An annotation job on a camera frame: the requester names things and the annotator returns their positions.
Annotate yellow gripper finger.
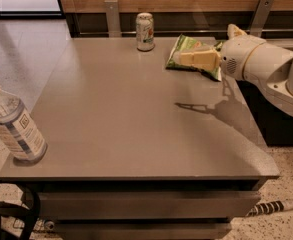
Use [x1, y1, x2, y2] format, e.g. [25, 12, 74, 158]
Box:
[227, 24, 247, 39]
[173, 46, 220, 72]

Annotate left metal bracket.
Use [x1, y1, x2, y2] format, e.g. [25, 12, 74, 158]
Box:
[104, 0, 122, 38]

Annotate metal rail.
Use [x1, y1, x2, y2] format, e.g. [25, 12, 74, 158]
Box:
[73, 29, 293, 39]

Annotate grey drawer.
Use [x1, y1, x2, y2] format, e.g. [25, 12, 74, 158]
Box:
[55, 223, 231, 240]
[38, 191, 260, 220]

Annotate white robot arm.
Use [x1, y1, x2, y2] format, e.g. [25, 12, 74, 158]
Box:
[167, 24, 293, 117]

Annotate right metal bracket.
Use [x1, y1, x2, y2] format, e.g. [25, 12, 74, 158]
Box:
[248, 0, 275, 37]

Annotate upper grey drawer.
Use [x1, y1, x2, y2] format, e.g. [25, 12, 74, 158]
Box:
[38, 191, 260, 220]

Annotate lower grey drawer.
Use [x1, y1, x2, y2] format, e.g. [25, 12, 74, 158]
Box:
[55, 223, 231, 240]

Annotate metal bracket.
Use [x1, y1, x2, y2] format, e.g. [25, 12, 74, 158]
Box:
[104, 0, 122, 38]
[248, 0, 275, 37]

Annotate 7up soda can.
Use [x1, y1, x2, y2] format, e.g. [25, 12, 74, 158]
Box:
[136, 12, 155, 51]

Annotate clear plastic water bottle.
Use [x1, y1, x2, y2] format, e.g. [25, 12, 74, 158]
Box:
[0, 87, 48, 162]

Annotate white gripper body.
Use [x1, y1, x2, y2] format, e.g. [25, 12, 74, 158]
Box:
[220, 35, 266, 80]

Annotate green chip bag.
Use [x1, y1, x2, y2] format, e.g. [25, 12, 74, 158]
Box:
[166, 35, 222, 81]

